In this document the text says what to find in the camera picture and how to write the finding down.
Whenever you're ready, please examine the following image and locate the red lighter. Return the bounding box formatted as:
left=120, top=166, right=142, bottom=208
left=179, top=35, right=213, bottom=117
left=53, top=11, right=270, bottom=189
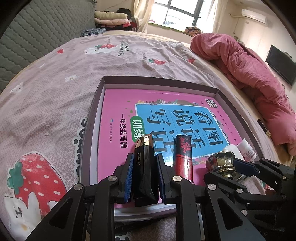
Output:
left=174, top=135, right=193, bottom=183

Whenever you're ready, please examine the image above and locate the white air conditioner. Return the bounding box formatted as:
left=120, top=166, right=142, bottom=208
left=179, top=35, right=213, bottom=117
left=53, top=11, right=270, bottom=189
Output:
left=241, top=9, right=266, bottom=24

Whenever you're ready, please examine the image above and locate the white plastic bottle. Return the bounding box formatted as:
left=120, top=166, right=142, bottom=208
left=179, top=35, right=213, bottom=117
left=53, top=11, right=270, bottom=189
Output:
left=223, top=144, right=244, bottom=161

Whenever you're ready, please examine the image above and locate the blue patterned cloth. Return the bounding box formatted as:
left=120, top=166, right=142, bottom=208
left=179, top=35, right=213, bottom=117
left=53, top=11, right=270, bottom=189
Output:
left=81, top=28, right=106, bottom=37

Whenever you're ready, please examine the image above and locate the grey quilted headboard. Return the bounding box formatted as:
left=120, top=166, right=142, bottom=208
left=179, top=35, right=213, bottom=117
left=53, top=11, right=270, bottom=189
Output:
left=1, top=0, right=97, bottom=90

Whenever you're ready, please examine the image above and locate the black lighter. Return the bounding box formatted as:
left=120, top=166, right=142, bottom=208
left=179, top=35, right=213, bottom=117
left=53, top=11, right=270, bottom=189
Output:
left=132, top=134, right=159, bottom=207

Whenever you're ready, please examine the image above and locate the pink children's workbook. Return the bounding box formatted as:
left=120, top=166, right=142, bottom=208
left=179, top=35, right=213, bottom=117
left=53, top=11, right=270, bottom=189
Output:
left=97, top=89, right=242, bottom=185

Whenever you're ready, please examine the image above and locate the small white pill bottle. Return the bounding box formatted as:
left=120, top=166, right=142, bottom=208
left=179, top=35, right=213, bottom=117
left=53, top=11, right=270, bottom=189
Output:
left=237, top=139, right=257, bottom=162

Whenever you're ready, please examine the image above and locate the stack of folded blankets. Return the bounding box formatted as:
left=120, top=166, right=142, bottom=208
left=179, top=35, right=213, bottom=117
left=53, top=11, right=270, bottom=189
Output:
left=94, top=8, right=138, bottom=32

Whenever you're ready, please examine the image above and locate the window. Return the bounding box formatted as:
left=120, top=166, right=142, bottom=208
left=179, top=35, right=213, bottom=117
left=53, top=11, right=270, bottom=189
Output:
left=149, top=0, right=211, bottom=30

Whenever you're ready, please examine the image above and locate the red rumpled quilt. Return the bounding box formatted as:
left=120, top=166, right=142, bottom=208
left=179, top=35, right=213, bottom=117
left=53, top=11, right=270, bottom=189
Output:
left=190, top=33, right=295, bottom=156

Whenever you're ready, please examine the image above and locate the cream curtain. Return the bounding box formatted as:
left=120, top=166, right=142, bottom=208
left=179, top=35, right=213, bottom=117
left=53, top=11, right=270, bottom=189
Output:
left=133, top=0, right=154, bottom=33

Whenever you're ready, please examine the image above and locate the pink strawberry bed sheet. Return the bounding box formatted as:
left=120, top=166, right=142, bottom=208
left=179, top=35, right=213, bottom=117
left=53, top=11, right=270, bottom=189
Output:
left=0, top=34, right=278, bottom=241

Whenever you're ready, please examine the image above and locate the wall television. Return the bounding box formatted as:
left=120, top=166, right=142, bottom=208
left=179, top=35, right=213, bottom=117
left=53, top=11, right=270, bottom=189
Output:
left=266, top=45, right=296, bottom=85

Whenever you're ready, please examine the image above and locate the brass door knob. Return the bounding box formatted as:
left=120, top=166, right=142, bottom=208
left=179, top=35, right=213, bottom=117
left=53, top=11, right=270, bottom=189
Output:
left=205, top=151, right=236, bottom=180

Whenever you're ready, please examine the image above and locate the grey shallow box tray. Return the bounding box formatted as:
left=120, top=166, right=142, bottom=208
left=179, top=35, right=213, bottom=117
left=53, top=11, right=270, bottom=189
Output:
left=79, top=75, right=265, bottom=221

